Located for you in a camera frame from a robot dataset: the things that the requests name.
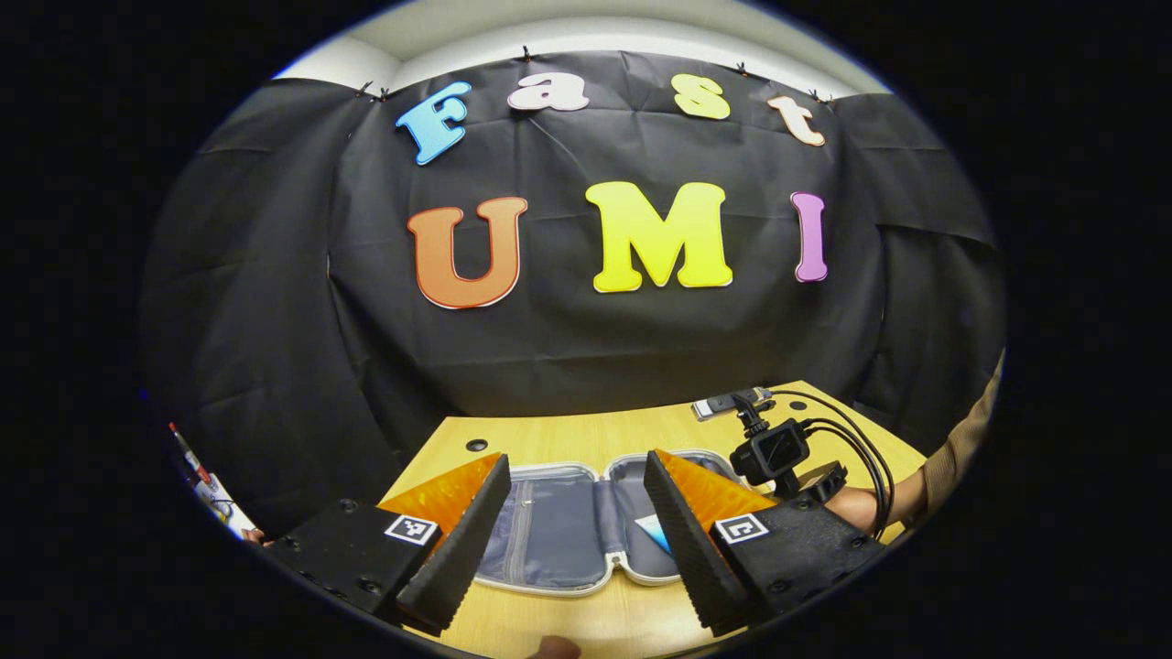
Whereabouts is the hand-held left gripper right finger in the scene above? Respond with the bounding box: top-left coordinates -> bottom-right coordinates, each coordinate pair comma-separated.
643,448 -> 889,639

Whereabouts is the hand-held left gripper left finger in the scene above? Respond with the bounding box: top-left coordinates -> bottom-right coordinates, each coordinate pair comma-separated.
266,452 -> 513,638

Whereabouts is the light blue packet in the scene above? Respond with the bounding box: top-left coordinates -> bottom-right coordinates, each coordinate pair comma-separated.
635,514 -> 674,556

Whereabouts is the white suitcase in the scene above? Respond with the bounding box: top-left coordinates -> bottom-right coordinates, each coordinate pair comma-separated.
472,448 -> 744,599

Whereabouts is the black backdrop cloth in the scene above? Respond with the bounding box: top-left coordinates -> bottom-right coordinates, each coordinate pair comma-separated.
142,50 -> 1008,541

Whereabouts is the red and white object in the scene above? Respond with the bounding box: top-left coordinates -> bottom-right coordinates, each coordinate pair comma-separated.
167,421 -> 266,546

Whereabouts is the black cable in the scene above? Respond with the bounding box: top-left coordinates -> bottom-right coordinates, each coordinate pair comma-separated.
767,388 -> 896,539
804,417 -> 887,536

